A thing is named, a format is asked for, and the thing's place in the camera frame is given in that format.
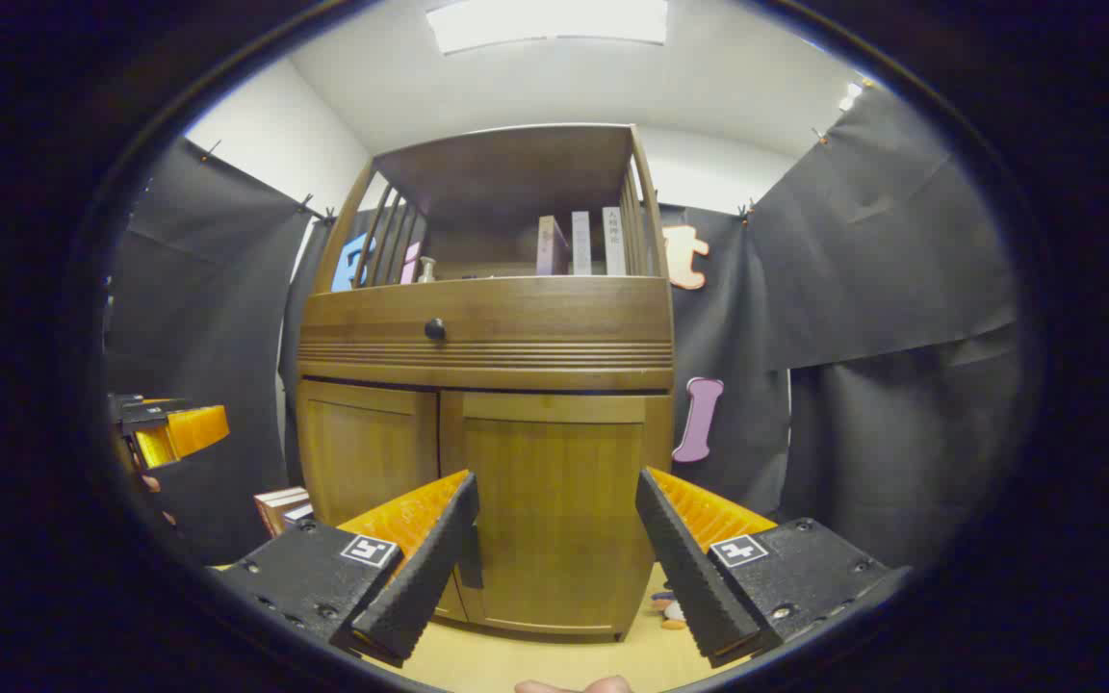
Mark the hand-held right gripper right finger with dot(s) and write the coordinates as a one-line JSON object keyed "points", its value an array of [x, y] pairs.
{"points": [[684, 568]]}

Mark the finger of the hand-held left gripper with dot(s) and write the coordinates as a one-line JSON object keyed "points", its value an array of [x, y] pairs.
{"points": [[196, 430], [155, 448]]}

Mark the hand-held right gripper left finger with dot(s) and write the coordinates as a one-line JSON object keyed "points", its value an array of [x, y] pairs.
{"points": [[429, 568]]}

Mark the wooden shoe cabinet door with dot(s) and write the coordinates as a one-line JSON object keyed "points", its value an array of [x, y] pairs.
{"points": [[554, 500], [362, 452]]}

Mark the wooden double-door shoe cabinet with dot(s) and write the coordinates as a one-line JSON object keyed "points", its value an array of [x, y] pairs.
{"points": [[516, 318]]}

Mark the wooden cabinet drawer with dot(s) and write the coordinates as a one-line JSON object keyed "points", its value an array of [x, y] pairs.
{"points": [[564, 318]]}

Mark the small toy figure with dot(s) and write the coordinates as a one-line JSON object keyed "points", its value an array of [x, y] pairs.
{"points": [[670, 611]]}

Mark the red spine book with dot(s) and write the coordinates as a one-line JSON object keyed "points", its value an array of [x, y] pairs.
{"points": [[264, 510]]}

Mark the tan spine book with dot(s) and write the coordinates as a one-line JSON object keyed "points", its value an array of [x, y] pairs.
{"points": [[285, 507]]}

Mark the blue spine book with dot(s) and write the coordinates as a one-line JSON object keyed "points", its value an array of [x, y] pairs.
{"points": [[302, 515]]}

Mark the black round drawer knob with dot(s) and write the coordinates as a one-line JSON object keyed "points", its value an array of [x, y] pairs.
{"points": [[435, 329]]}

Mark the small pale bottle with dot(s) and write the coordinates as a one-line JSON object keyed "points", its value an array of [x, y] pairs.
{"points": [[426, 270]]}

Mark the white shelf book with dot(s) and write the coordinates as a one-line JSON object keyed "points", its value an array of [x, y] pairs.
{"points": [[613, 243]]}

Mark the grey shelf book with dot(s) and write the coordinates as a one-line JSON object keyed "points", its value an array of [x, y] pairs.
{"points": [[580, 245]]}

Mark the black backdrop cloth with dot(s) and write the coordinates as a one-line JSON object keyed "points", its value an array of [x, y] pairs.
{"points": [[882, 289]]}

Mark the small ceiling light panel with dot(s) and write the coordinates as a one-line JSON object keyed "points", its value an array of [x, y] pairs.
{"points": [[850, 95]]}

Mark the large ceiling light panel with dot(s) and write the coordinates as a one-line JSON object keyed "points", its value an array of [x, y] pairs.
{"points": [[545, 21]]}

